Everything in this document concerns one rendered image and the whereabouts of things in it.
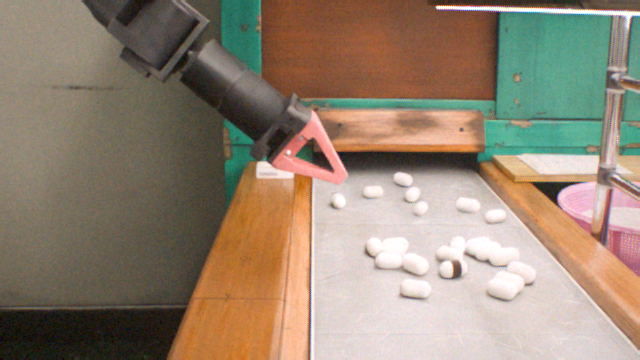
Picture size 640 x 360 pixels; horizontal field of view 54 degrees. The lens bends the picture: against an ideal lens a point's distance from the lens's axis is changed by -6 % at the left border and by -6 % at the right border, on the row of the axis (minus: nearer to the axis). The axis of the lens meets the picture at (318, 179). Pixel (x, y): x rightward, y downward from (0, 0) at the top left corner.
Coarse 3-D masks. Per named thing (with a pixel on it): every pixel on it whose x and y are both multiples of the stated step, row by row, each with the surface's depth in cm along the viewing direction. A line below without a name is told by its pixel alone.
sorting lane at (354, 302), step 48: (336, 192) 109; (384, 192) 109; (432, 192) 109; (480, 192) 109; (336, 240) 87; (432, 240) 87; (528, 240) 87; (336, 288) 73; (384, 288) 72; (432, 288) 72; (480, 288) 72; (528, 288) 72; (576, 288) 71; (336, 336) 62; (384, 336) 62; (432, 336) 62; (480, 336) 61; (528, 336) 61; (576, 336) 61; (624, 336) 60
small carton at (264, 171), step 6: (258, 162) 110; (264, 162) 110; (258, 168) 108; (264, 168) 108; (270, 168) 108; (258, 174) 108; (264, 174) 108; (270, 174) 108; (276, 174) 108; (282, 174) 108; (288, 174) 108
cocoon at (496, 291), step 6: (492, 282) 69; (498, 282) 69; (504, 282) 69; (510, 282) 69; (492, 288) 69; (498, 288) 69; (504, 288) 68; (510, 288) 68; (492, 294) 69; (498, 294) 69; (504, 294) 68; (510, 294) 68
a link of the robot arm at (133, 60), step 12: (180, 0) 67; (192, 12) 67; (204, 24) 67; (192, 36) 67; (180, 48) 67; (192, 48) 72; (132, 60) 67; (180, 60) 69; (144, 72) 67; (156, 72) 67; (168, 72) 67
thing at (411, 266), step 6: (408, 258) 76; (414, 258) 76; (420, 258) 75; (408, 264) 76; (414, 264) 75; (420, 264) 75; (426, 264) 75; (414, 270) 75; (420, 270) 75; (426, 270) 75
